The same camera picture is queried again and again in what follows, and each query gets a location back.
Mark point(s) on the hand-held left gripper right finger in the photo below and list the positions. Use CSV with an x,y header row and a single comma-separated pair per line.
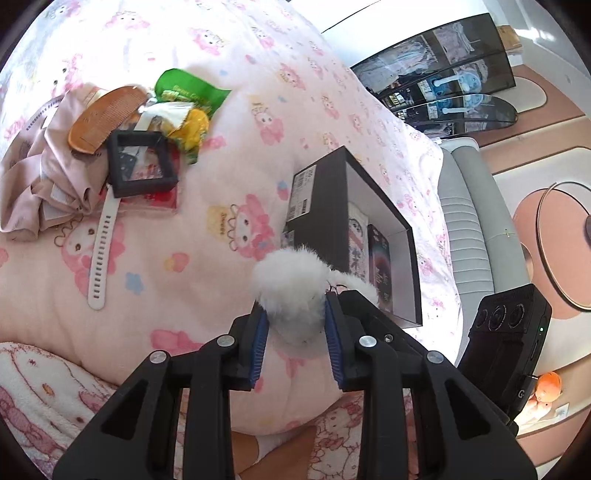
x,y
333,346

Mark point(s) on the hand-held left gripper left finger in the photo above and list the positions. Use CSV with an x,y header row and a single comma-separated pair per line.
x,y
258,346

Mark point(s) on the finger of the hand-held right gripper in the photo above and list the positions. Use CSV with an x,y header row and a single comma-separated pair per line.
x,y
369,318

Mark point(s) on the white plush toy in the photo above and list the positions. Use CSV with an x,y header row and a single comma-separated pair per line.
x,y
291,286

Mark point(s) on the black cardboard box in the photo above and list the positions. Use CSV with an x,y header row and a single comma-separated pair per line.
x,y
333,184

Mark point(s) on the black square frame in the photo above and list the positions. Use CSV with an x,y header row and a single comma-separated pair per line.
x,y
114,166

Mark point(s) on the orange plush toy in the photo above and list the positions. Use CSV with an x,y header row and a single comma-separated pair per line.
x,y
548,383

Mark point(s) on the pink cartoon printed blanket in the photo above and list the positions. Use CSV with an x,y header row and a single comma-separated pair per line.
x,y
184,277

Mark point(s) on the person's leg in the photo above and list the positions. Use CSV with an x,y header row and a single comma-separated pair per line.
x,y
277,454

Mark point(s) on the red printed card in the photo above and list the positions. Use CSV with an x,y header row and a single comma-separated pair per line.
x,y
161,204

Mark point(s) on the white pink fleece cloth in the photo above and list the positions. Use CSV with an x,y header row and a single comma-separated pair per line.
x,y
41,397

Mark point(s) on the yellow snack packet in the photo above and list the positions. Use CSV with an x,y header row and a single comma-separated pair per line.
x,y
194,129

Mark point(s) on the beige pink garment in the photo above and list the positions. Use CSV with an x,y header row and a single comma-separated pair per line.
x,y
60,184

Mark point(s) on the green snack packet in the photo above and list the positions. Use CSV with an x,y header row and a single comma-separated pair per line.
x,y
203,94

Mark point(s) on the glass door wardrobe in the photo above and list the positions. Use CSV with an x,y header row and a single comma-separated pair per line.
x,y
438,69

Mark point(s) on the wooden comb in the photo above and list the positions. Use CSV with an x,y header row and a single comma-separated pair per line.
x,y
101,115

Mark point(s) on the white wall socket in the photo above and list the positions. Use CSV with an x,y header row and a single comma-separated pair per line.
x,y
561,411

